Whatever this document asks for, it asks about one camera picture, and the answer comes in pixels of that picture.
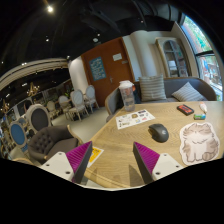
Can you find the white tube with pink cap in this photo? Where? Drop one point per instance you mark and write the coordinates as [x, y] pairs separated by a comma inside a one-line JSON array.
[[203, 107]]

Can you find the white dining chair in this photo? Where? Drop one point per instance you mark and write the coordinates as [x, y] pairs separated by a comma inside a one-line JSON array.
[[77, 99], [90, 98]]

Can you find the cat-shaped mouse pad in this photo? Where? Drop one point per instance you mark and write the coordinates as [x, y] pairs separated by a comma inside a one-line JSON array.
[[199, 143]]

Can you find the small green eraser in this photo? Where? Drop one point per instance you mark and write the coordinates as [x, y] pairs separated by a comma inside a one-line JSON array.
[[199, 116]]

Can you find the window with dark frame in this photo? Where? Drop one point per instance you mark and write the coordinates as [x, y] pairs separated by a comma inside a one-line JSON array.
[[205, 57]]

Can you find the striped white pillow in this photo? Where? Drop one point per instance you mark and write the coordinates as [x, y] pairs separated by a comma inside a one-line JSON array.
[[188, 93]]

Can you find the white arched display cabinet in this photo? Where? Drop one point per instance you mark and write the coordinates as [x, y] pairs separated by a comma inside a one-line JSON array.
[[174, 57]]

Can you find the white paper sign on door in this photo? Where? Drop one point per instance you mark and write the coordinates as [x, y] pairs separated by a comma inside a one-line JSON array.
[[117, 57]]

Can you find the clear plastic water bottle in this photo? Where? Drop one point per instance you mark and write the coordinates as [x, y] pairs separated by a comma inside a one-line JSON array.
[[126, 91]]

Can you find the white sticker sheet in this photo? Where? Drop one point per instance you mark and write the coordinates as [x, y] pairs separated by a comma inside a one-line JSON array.
[[134, 118]]

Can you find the black and red card box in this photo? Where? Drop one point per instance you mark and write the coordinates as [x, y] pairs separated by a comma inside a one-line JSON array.
[[185, 109]]

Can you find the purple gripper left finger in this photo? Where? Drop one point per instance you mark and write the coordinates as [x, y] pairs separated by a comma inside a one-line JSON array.
[[70, 166]]

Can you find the white dining chair far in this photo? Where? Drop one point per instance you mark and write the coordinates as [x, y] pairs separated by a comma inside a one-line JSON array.
[[90, 98]]

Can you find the brown wooden door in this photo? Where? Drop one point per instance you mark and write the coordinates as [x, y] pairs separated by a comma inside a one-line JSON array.
[[116, 71]]

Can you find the white round back chair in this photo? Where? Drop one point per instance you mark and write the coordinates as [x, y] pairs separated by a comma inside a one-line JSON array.
[[65, 105]]

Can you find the white chair with blue back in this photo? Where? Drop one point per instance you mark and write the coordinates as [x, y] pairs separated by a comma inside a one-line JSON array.
[[19, 136]]

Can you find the blue poster on door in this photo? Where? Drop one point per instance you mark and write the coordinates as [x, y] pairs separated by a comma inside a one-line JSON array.
[[97, 69]]

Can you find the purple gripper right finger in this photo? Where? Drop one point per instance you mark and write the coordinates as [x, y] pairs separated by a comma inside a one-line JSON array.
[[154, 166]]

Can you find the grey sofa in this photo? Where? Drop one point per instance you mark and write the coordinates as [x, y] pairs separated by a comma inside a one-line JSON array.
[[174, 84]]

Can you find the white chair with grey back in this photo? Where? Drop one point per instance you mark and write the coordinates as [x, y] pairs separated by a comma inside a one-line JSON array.
[[38, 117]]

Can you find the dark grey tufted armchair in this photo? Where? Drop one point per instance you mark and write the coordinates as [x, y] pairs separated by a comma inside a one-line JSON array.
[[51, 140]]

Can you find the black computer mouse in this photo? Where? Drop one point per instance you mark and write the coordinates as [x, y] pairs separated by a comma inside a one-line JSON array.
[[159, 133]]

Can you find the striped grey pillow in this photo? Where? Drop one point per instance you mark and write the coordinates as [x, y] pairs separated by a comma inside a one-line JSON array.
[[152, 88]]

